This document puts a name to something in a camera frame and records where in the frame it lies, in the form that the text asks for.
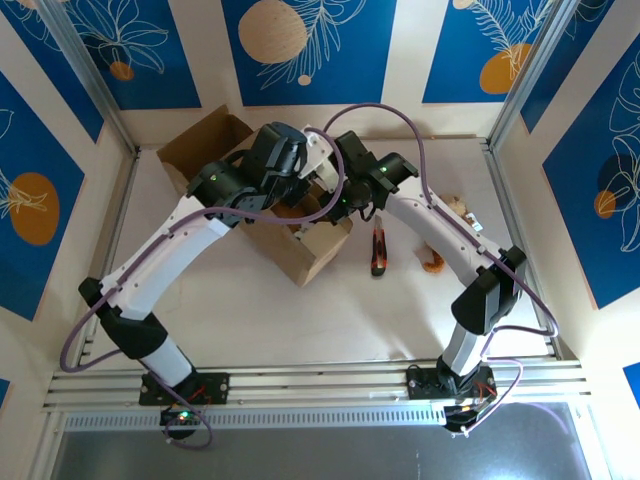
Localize brown cardboard box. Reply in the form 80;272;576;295
156;103;256;201
238;189;355;289

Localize red black utility knife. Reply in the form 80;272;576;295
368;214;390;279

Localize orange plush toy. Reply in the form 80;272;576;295
421;194;485;275

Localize blue poster beige circle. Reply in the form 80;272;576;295
221;0;398;108

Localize blue poster orange circle feather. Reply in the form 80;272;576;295
421;0;551;105

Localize blue monstera orange-dot poster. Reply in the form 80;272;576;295
622;363;640;402
49;0;203;111
542;47;640;310

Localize aluminium mounting beam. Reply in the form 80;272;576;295
42;357;586;415

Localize circuit board green light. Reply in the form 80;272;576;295
158;404;205;427

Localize blue poster large orange circle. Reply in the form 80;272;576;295
0;71;87;323

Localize aluminium frame post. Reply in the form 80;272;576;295
487;0;571;151
38;0;140;155

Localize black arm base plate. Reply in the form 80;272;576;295
404;364;499;402
138;370;232;407

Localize circuit board orange wires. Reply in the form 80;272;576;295
442;397;504;435

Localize grey slotted cable duct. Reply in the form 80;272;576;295
63;403;449;432

